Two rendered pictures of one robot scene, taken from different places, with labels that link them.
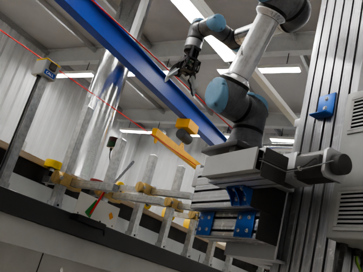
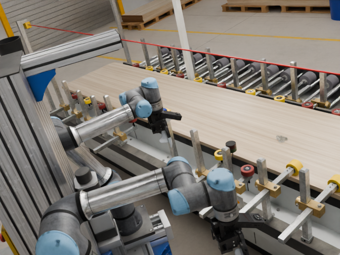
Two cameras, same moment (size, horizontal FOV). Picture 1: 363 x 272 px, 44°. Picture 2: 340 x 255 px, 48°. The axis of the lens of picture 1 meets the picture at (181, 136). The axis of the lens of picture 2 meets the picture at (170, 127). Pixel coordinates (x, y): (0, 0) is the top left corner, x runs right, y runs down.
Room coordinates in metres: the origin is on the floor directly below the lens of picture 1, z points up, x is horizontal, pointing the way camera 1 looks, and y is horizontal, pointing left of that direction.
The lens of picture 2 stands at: (2.29, -1.56, 2.34)
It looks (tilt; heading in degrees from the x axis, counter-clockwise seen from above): 29 degrees down; 106
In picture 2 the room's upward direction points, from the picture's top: 14 degrees counter-clockwise
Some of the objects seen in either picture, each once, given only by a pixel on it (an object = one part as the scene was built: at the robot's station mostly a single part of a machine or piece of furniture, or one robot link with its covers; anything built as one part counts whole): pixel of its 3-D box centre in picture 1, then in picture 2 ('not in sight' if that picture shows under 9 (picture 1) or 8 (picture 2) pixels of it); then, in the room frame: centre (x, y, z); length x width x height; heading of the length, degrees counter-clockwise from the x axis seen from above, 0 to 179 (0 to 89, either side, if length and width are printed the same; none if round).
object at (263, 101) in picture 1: (250, 113); (118, 198); (1.57, -0.23, 1.21); 0.13 x 0.12 x 0.14; 124
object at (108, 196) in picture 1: (108, 194); (234, 184); (2.06, 0.26, 0.85); 0.14 x 0.06 x 0.05; 141
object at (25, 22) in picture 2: not in sight; (40, 67); (0.08, 1.91, 1.20); 0.12 x 0.09 x 1.00; 51
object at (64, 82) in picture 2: not in sight; (71, 102); (0.49, 1.52, 0.93); 0.04 x 0.04 x 0.48; 51
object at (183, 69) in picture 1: (189, 61); (157, 119); (1.76, 0.05, 1.46); 0.09 x 0.08 x 0.12; 27
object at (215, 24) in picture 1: (214, 27); (132, 98); (1.70, -0.01, 1.61); 0.11 x 0.11 x 0.08; 34
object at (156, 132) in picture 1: (180, 151); not in sight; (7.17, -0.05, 2.65); 1.70 x 0.09 x 0.32; 147
